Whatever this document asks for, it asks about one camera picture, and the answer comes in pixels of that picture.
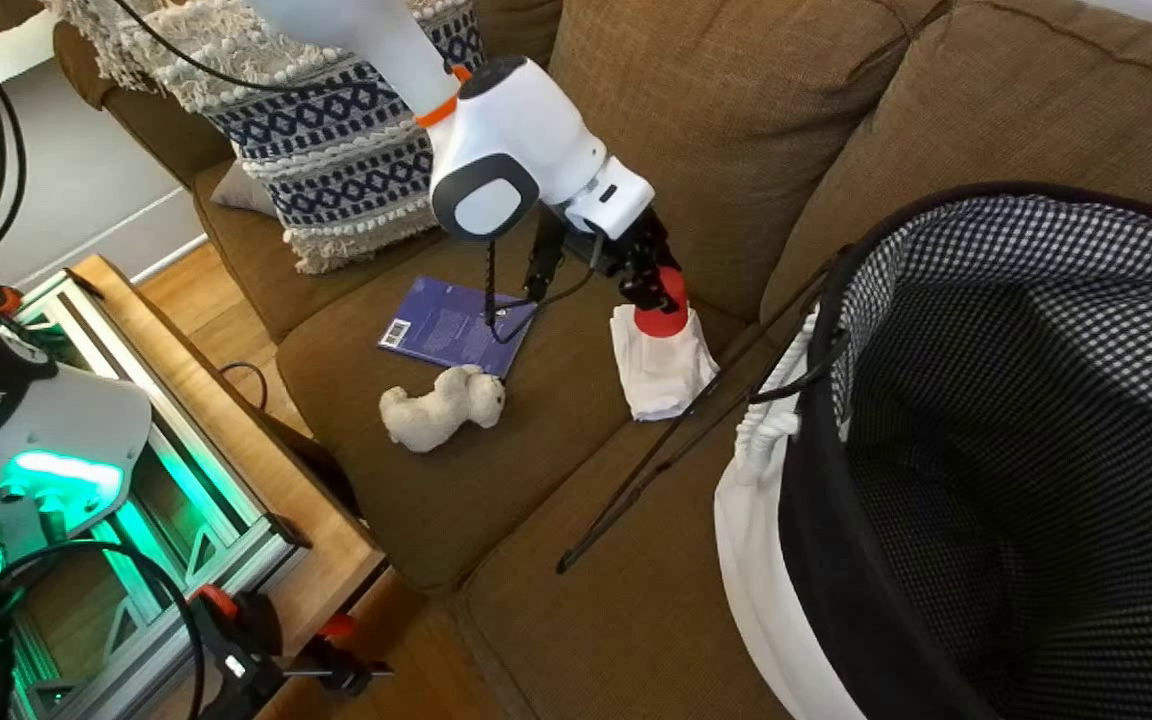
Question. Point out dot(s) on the blue white patterned pillow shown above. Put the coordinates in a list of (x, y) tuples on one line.
[(317, 133)]

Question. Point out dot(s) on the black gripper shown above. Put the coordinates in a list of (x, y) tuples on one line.
[(632, 257)]

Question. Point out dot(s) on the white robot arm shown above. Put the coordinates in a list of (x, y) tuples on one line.
[(503, 136)]

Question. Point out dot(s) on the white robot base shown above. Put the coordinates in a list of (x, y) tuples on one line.
[(65, 443)]

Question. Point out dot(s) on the black orange clamp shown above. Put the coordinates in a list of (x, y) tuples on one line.
[(246, 638)]

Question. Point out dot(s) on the red cup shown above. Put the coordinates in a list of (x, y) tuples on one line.
[(667, 323)]

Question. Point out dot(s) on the black mesh laundry hamper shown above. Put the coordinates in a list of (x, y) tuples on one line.
[(940, 495)]

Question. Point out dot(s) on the blue book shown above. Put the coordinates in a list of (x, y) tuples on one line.
[(440, 323)]

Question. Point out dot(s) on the wooden table with rail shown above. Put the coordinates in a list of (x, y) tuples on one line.
[(219, 497)]

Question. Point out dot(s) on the brown fabric sofa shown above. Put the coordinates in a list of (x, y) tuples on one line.
[(567, 560)]

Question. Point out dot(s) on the white folded cloth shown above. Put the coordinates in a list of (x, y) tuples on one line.
[(663, 379)]

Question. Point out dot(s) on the white plush toy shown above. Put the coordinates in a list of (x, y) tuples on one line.
[(456, 398)]

